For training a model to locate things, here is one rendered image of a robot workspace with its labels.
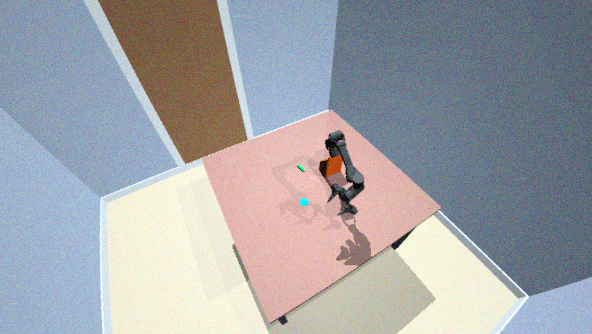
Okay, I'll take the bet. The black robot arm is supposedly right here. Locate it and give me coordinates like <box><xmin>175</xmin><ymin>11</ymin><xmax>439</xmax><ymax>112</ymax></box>
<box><xmin>325</xmin><ymin>130</ymin><xmax>365</xmax><ymax>194</ymax></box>

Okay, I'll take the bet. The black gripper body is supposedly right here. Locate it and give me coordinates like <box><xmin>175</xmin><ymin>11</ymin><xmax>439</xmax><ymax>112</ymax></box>
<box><xmin>331</xmin><ymin>184</ymin><xmax>358</xmax><ymax>214</ymax></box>

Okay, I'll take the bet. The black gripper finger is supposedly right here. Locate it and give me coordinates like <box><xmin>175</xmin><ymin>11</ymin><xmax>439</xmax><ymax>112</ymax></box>
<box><xmin>337</xmin><ymin>208</ymin><xmax>352</xmax><ymax>216</ymax></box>
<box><xmin>327</xmin><ymin>189</ymin><xmax>338</xmax><ymax>203</ymax></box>

